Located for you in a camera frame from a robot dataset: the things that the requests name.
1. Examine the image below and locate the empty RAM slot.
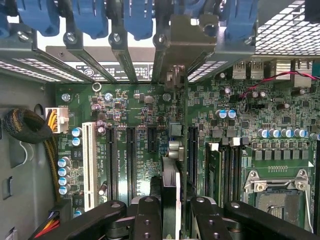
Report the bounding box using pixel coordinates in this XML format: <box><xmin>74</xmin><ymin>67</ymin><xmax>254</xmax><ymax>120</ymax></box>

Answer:
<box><xmin>221</xmin><ymin>146</ymin><xmax>229</xmax><ymax>201</ymax></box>

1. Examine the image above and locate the installed RAM stick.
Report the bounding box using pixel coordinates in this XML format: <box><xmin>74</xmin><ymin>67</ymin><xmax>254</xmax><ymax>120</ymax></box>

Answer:
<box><xmin>205</xmin><ymin>141</ymin><xmax>223</xmax><ymax>208</ymax></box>

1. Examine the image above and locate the CPU socket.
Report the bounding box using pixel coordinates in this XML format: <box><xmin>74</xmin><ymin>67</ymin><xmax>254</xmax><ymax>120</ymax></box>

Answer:
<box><xmin>241</xmin><ymin>168</ymin><xmax>315</xmax><ymax>232</ymax></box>

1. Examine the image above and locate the white expansion slot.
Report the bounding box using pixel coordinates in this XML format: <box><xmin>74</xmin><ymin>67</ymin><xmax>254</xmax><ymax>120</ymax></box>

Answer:
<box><xmin>81</xmin><ymin>121</ymin><xmax>98</xmax><ymax>213</ymax></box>

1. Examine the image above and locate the short expansion slot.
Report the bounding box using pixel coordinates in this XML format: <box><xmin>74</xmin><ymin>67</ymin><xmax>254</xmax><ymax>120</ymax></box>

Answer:
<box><xmin>146</xmin><ymin>125</ymin><xmax>159</xmax><ymax>154</ymax></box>

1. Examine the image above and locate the green motherboard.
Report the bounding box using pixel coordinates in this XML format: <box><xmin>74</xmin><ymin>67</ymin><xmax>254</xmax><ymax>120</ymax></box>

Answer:
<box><xmin>54</xmin><ymin>58</ymin><xmax>320</xmax><ymax>237</ymax></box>

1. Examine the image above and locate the white power connector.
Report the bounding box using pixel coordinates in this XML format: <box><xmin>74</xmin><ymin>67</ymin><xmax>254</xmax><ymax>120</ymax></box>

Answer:
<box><xmin>45</xmin><ymin>106</ymin><xmax>70</xmax><ymax>134</ymax></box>

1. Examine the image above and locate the metal expansion slot blank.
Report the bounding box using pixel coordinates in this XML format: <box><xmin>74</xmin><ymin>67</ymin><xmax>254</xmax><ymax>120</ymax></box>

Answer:
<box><xmin>151</xmin><ymin>32</ymin><xmax>171</xmax><ymax>85</ymax></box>
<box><xmin>63</xmin><ymin>31</ymin><xmax>118</xmax><ymax>85</ymax></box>
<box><xmin>109</xmin><ymin>31</ymin><xmax>140</xmax><ymax>85</ymax></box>

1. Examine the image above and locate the open black PC case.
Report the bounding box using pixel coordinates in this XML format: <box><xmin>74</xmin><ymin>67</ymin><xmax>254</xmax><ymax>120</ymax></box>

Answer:
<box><xmin>0</xmin><ymin>0</ymin><xmax>320</xmax><ymax>240</ymax></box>

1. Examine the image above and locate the multicolour power wire bundle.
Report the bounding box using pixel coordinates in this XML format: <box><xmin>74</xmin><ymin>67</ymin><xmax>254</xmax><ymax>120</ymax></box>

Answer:
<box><xmin>32</xmin><ymin>211</ymin><xmax>61</xmax><ymax>239</ymax></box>

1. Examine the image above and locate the black sleeved cable bundle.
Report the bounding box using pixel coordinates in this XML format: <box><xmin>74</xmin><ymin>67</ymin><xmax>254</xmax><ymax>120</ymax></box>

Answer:
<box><xmin>2</xmin><ymin>107</ymin><xmax>62</xmax><ymax>202</ymax></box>

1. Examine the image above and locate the red and black wire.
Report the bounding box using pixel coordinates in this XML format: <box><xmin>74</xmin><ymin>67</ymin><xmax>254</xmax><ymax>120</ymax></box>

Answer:
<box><xmin>238</xmin><ymin>70</ymin><xmax>320</xmax><ymax>100</ymax></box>

